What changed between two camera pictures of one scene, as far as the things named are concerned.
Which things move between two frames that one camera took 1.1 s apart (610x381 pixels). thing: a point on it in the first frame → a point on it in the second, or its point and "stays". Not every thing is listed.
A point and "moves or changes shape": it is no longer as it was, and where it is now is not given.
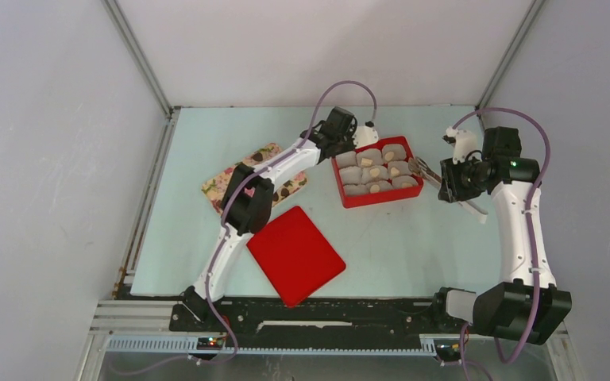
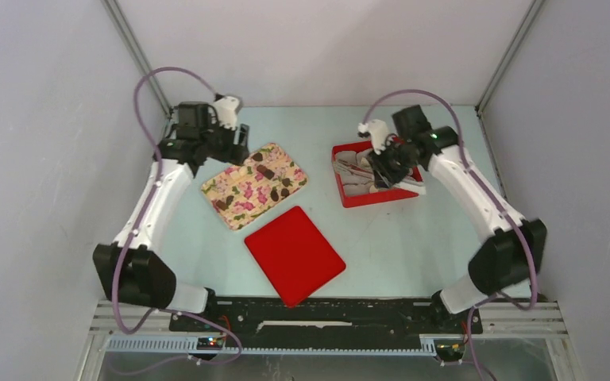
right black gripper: [451, 190] → [381, 171]
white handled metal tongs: [419, 167] moves or changes shape
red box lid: [295, 256] stays
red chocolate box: [376, 173] stays
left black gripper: [350, 145] → [236, 153]
